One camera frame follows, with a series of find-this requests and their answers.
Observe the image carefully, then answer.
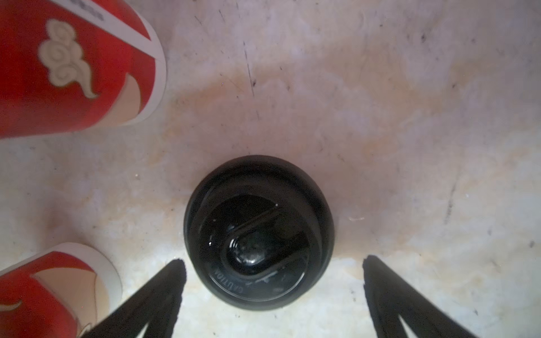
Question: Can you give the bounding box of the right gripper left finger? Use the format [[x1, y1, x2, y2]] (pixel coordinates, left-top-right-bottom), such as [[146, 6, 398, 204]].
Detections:
[[83, 259, 187, 337]]

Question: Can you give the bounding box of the red paper cup front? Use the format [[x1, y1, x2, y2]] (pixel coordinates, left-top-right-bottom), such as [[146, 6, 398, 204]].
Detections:
[[1, 1, 166, 139]]

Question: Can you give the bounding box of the black lid front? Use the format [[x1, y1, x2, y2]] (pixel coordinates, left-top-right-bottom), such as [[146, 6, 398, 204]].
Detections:
[[184, 155, 335, 311]]

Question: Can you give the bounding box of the red paper cup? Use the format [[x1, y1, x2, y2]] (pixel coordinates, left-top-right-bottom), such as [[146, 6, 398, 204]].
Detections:
[[1, 242, 123, 337], [1, 1, 166, 139]]

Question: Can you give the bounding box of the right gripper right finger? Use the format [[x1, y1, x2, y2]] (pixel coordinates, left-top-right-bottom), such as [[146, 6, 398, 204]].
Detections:
[[363, 255, 474, 337]]

